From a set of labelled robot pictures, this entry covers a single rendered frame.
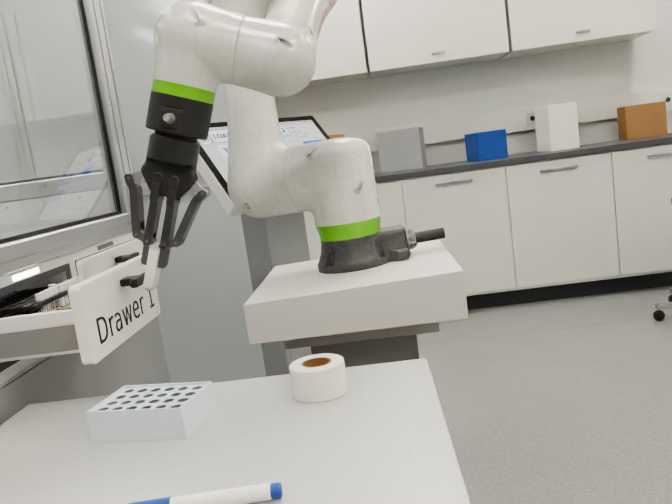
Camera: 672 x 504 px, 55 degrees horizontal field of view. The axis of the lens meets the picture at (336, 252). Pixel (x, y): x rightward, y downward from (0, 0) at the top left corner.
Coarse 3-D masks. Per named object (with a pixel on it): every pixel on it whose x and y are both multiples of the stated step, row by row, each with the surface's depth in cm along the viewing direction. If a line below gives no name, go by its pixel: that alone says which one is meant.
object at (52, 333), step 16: (0, 320) 89; (16, 320) 89; (32, 320) 89; (48, 320) 89; (64, 320) 89; (0, 336) 90; (16, 336) 89; (32, 336) 89; (48, 336) 89; (64, 336) 89; (0, 352) 90; (16, 352) 90; (32, 352) 90; (48, 352) 90; (64, 352) 90
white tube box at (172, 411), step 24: (168, 384) 82; (192, 384) 81; (96, 408) 77; (120, 408) 77; (144, 408) 76; (168, 408) 73; (192, 408) 75; (96, 432) 76; (120, 432) 75; (144, 432) 74; (168, 432) 74; (192, 432) 75
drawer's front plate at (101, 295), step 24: (120, 264) 104; (72, 288) 87; (96, 288) 91; (120, 288) 100; (72, 312) 87; (96, 312) 90; (120, 312) 99; (144, 312) 108; (96, 336) 89; (120, 336) 97; (96, 360) 89
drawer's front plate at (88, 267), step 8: (136, 240) 145; (112, 248) 133; (120, 248) 136; (128, 248) 140; (136, 248) 145; (96, 256) 123; (104, 256) 127; (112, 256) 131; (80, 264) 118; (88, 264) 120; (96, 264) 123; (104, 264) 127; (112, 264) 130; (80, 272) 119; (88, 272) 119; (96, 272) 123
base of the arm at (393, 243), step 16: (320, 240) 127; (352, 240) 122; (368, 240) 122; (384, 240) 124; (400, 240) 124; (416, 240) 129; (320, 256) 127; (336, 256) 123; (352, 256) 121; (368, 256) 122; (384, 256) 124; (400, 256) 123; (320, 272) 126; (336, 272) 122
